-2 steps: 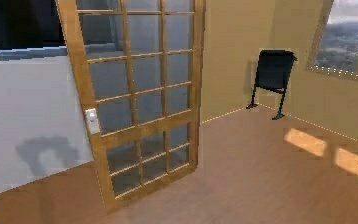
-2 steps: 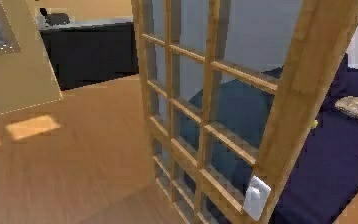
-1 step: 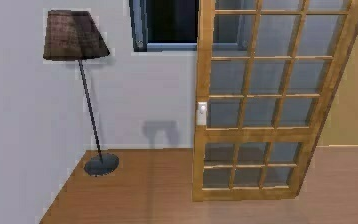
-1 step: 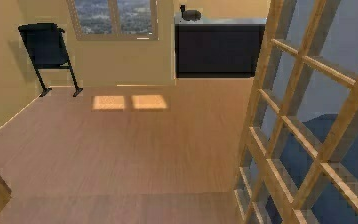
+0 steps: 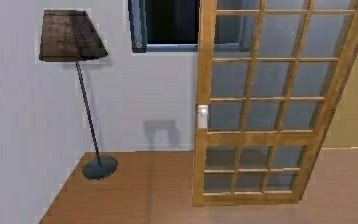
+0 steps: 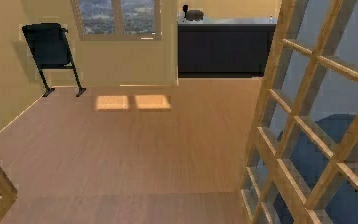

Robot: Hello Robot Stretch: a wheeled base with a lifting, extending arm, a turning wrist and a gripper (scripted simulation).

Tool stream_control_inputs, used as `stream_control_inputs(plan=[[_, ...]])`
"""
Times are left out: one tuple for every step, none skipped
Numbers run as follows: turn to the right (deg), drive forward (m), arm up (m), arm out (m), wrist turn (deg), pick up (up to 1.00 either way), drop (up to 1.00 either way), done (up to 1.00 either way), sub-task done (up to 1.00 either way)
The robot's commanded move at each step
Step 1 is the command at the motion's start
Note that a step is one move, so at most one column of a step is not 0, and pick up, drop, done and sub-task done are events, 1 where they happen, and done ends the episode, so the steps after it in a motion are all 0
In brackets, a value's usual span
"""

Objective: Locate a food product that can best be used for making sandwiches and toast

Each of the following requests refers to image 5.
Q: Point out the wooden glass pane door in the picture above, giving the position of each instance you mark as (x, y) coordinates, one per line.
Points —
(257, 138)

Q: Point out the brown shade floor lamp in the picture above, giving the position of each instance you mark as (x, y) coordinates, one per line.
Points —
(72, 36)

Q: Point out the dark framed window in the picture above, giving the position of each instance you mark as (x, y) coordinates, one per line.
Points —
(138, 26)

